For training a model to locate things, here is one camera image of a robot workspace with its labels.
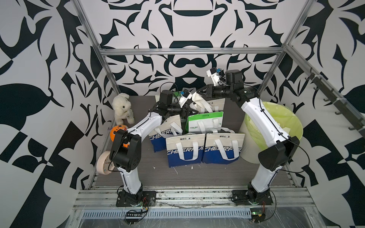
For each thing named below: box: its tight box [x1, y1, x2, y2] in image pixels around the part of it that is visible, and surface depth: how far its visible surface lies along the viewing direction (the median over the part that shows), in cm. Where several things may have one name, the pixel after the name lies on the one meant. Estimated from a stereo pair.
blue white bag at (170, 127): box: [148, 114, 183, 153], surface depth 80 cm
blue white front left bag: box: [165, 133, 206, 168], surface depth 73 cm
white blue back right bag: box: [190, 97, 226, 114], surface depth 85 cm
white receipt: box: [192, 90, 208, 108], surface depth 77 cm
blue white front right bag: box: [201, 127, 246, 165], surface depth 74 cm
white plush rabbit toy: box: [111, 92, 135, 126], surface depth 93 cm
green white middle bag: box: [184, 111, 224, 134], surface depth 80 cm
